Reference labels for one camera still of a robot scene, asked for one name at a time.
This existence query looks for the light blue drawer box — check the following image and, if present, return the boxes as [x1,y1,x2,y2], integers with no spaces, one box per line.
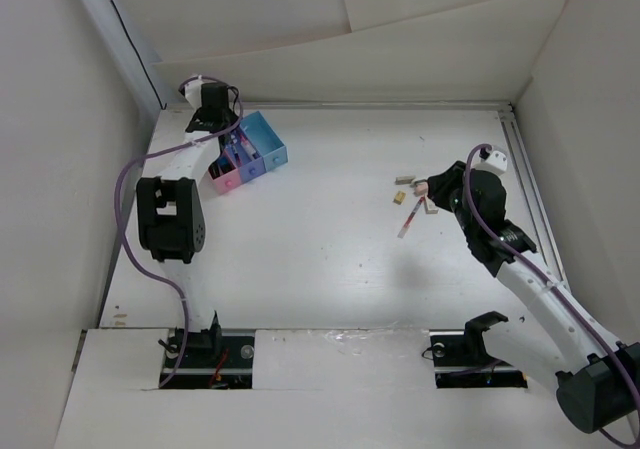
[240,111,288,172]

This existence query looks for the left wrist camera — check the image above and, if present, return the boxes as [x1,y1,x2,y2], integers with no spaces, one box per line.
[178,75,204,110]

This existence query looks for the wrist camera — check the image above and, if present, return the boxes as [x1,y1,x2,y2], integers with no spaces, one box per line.
[474,149,508,177]
[178,75,204,110]

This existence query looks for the purple-blue drawer box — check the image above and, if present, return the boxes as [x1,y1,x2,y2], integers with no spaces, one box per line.
[224,129,266,183]

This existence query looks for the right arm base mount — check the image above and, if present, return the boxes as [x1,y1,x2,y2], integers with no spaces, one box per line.
[421,311,528,389]

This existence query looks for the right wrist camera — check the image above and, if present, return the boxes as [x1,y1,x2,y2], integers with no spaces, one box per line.
[474,149,508,177]

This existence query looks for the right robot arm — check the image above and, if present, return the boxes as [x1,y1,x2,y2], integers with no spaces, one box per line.
[413,151,639,434]

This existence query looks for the pink white stapler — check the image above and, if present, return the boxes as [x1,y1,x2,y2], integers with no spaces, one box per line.
[411,180,429,197]

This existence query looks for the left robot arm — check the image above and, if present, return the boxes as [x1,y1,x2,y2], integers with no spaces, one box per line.
[136,76,242,366]

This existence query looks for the pink drawer box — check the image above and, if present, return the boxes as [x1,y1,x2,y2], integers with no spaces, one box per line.
[208,155,242,195]

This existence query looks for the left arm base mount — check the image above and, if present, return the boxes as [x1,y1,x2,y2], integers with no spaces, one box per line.
[158,321,256,390]

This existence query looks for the long grey eraser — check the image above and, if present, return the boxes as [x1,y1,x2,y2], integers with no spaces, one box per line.
[394,175,415,185]

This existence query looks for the red gel pen refill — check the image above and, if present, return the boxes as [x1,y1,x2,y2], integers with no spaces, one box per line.
[397,196,425,239]

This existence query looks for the pink tip dark refill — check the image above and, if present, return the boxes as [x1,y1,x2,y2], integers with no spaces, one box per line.
[240,136,256,159]

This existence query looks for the yellow eraser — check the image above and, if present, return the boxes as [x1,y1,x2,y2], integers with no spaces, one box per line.
[393,191,406,205]

